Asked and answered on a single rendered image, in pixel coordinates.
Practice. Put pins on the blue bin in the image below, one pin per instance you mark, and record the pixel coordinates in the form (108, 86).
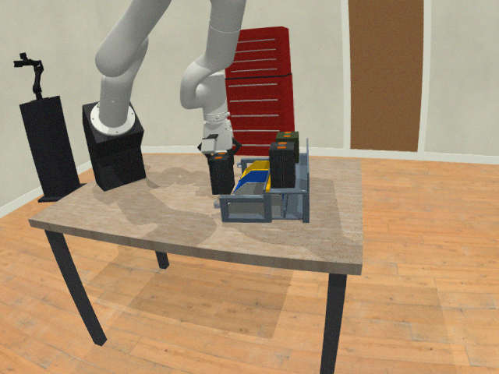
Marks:
(252, 176)

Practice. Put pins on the yellow open bin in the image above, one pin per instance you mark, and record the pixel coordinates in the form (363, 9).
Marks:
(257, 166)

